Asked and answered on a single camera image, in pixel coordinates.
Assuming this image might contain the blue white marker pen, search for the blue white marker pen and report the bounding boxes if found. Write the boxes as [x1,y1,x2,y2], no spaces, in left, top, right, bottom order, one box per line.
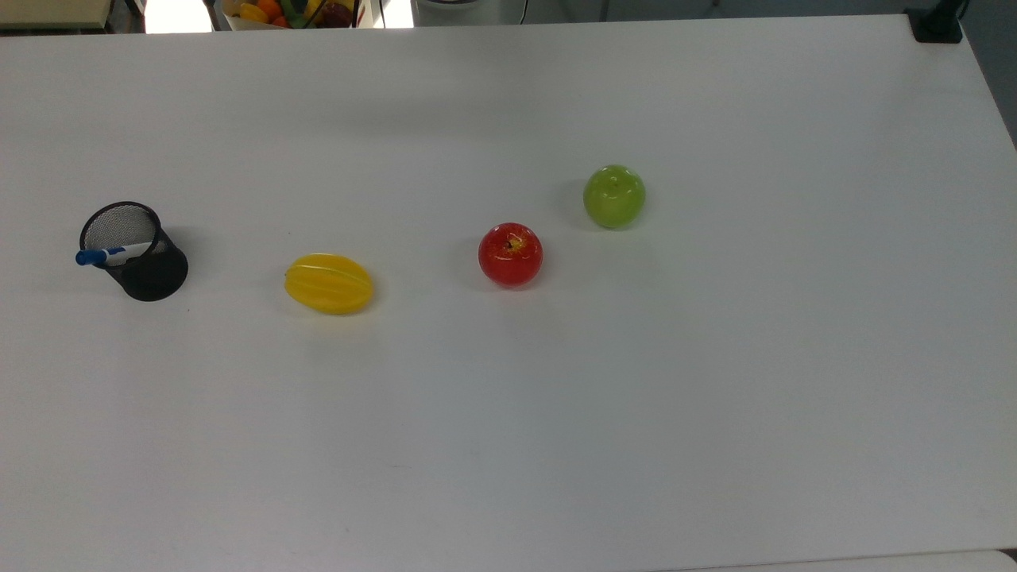
[75,242,157,268]

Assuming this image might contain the black mesh pen cup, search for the black mesh pen cup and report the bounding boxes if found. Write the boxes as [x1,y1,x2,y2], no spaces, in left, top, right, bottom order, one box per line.
[79,201,190,303]

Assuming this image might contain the red apple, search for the red apple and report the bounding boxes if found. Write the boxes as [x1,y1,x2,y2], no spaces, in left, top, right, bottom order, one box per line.
[478,222,544,288]

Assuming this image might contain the green apple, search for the green apple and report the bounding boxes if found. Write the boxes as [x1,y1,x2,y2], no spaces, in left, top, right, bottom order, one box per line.
[583,164,647,230]

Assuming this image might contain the yellow star fruit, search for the yellow star fruit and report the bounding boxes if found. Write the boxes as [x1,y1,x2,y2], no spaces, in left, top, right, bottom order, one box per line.
[284,253,375,316]

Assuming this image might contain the box of toy fruit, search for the box of toy fruit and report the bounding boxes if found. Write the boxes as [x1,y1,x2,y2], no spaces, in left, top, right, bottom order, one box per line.
[221,0,360,30]

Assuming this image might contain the black table clamp mount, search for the black table clamp mount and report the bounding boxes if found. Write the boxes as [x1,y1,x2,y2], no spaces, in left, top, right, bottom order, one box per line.
[905,0,967,44]

